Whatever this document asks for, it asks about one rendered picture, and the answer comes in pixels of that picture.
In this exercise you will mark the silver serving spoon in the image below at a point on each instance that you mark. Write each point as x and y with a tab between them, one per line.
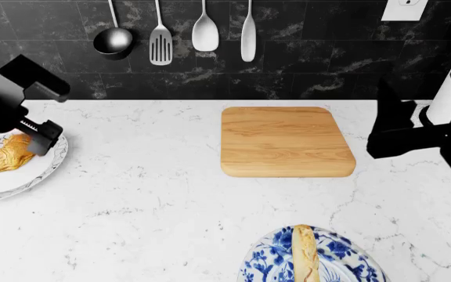
205	35

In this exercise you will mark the white wall outlet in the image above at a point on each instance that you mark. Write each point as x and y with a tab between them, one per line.
403	10

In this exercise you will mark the silver slotted spatula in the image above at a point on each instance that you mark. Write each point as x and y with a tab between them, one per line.
161	44

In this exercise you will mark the golden brown croissant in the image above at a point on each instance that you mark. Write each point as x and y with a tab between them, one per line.
6	157

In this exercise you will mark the wooden cutting board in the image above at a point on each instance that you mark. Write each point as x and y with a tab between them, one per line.
286	141

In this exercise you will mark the black left gripper camera box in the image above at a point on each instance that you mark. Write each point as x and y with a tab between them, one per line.
33	77

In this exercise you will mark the silver narrow spatula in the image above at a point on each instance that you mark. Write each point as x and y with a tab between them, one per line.
248	38

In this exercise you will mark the baguette bread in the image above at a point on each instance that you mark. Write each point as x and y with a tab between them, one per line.
305	255

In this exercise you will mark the blue floral porcelain plate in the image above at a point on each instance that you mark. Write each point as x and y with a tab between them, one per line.
268	258

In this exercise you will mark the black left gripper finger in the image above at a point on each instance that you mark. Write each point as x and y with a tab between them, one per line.
44	138

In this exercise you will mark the silver metal ladle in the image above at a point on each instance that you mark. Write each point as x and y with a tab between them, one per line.
112	41

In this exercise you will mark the white plate black crackle rim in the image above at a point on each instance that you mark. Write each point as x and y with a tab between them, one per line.
10	182

